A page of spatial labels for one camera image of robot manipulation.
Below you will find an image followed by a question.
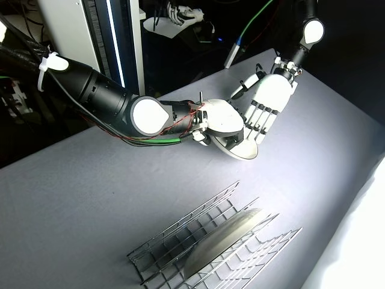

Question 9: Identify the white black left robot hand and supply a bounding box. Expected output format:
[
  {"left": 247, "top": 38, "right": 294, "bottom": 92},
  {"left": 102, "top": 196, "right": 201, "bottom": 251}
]
[{"left": 230, "top": 72, "right": 295, "bottom": 145}]

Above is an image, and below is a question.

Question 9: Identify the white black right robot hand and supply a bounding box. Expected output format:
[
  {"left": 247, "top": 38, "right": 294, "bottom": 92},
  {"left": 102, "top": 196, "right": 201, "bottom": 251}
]
[{"left": 200, "top": 98, "right": 247, "bottom": 151}]

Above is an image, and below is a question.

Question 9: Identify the round silver plate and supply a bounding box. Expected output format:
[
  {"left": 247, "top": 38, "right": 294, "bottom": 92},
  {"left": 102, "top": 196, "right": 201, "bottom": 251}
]
[
  {"left": 183, "top": 207, "right": 265, "bottom": 279},
  {"left": 212, "top": 132, "right": 260, "bottom": 161}
]

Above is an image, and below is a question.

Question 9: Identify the black electronic device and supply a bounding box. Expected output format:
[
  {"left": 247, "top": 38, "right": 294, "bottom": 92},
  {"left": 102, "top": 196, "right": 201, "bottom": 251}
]
[{"left": 192, "top": 20, "right": 223, "bottom": 45}]

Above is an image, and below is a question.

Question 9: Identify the white paper sheet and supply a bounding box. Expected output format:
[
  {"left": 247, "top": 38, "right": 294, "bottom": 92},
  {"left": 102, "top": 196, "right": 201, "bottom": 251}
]
[{"left": 143, "top": 16, "right": 195, "bottom": 39}]

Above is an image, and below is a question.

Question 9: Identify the spare white robot hand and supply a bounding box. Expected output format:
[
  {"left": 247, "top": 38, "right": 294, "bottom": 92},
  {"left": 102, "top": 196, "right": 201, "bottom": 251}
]
[{"left": 166, "top": 0, "right": 205, "bottom": 25}]

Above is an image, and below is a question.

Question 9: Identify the white robot column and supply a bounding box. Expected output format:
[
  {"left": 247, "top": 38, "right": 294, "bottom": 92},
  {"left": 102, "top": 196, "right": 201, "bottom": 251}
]
[{"left": 37, "top": 0, "right": 147, "bottom": 94}]

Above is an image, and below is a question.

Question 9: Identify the grey cable adapter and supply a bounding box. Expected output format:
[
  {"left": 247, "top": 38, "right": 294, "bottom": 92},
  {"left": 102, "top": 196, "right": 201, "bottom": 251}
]
[{"left": 224, "top": 42, "right": 243, "bottom": 69}]

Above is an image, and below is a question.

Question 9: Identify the thin green cable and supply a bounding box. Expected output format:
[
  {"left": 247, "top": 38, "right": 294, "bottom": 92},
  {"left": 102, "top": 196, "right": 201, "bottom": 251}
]
[{"left": 239, "top": 0, "right": 274, "bottom": 40}]

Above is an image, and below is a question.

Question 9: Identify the silver wire plate rack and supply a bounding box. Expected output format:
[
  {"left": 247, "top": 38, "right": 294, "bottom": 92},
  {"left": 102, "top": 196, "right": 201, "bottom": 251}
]
[{"left": 126, "top": 179, "right": 304, "bottom": 289}]

